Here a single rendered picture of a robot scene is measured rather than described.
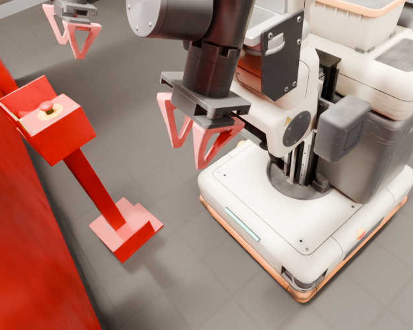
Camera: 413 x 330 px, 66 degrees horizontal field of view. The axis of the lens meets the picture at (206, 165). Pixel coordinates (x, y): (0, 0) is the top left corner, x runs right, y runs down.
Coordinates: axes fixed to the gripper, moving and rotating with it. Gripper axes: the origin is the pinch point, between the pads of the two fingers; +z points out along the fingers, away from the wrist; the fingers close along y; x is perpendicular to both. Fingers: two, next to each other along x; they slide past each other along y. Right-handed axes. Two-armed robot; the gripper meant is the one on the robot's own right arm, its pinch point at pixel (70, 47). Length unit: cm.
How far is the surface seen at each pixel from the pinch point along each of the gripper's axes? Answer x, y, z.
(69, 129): 4.5, -12.4, 27.0
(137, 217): 37, -18, 80
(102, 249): 24, -24, 100
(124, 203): 36, -30, 80
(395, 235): 114, 58, 54
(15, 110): -5.0, -30.9, 29.4
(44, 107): -1.0, -16.2, 21.6
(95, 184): 16, -19, 56
